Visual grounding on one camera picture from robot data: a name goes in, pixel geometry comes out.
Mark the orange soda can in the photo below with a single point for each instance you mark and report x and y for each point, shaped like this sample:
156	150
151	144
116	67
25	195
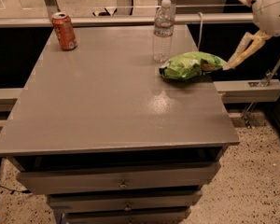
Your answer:
64	31

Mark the grey drawer cabinet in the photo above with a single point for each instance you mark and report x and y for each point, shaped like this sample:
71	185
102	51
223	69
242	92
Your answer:
106	139

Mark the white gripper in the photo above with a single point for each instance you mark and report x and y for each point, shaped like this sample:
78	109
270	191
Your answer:
272	13

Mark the green rice chip bag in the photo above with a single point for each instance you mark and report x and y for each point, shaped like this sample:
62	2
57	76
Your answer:
190	64

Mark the grey metal railing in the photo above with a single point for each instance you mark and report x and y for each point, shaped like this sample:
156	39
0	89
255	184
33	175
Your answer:
213	18

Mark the clear plastic water bottle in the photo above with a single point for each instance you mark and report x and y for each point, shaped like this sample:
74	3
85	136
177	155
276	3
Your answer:
163	31

